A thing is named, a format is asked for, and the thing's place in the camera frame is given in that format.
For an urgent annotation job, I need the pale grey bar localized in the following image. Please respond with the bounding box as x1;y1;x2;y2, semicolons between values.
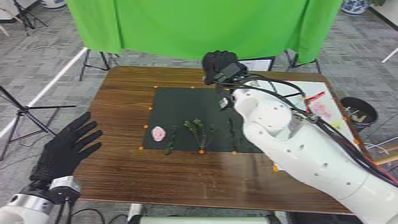
126;214;281;224

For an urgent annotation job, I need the black tripod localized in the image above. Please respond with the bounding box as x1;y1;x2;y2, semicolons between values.
0;85;78;162

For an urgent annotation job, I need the black round bin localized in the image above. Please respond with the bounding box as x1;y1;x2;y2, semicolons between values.
340;96;380;133

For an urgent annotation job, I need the white sheet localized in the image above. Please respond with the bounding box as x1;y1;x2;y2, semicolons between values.
254;79;359;141

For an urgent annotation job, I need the pink flower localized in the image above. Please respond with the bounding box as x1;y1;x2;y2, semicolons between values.
150;125;169;143

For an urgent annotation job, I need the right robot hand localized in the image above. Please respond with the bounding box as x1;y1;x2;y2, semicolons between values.
201;50;242;86

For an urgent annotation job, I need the black cable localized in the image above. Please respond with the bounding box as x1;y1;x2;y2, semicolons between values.
235;74;311;113
54;195;130;224

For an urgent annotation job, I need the dark mat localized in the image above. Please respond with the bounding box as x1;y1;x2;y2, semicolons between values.
139;86;267;155

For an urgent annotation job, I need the black light stand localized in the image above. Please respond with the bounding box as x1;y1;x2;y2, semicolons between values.
9;0;50;30

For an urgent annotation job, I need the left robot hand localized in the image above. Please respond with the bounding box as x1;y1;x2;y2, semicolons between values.
29;111;105;188

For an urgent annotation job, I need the black framed white board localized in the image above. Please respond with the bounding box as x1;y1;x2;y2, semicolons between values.
238;56;277;72

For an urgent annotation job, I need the green sprig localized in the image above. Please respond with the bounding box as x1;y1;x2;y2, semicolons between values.
181;118;213;152
162;124;180;156
226;117;242;153

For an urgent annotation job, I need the blue and white vase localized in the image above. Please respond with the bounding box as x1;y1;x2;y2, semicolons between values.
340;0;372;16

